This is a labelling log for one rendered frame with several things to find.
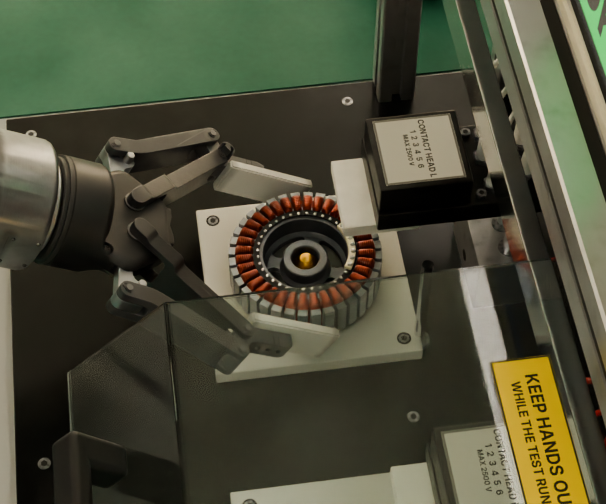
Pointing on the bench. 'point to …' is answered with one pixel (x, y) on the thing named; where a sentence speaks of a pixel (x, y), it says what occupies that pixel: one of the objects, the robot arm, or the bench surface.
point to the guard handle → (85, 467)
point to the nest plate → (224, 220)
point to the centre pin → (305, 261)
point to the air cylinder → (480, 242)
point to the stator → (272, 233)
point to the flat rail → (495, 132)
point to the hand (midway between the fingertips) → (302, 264)
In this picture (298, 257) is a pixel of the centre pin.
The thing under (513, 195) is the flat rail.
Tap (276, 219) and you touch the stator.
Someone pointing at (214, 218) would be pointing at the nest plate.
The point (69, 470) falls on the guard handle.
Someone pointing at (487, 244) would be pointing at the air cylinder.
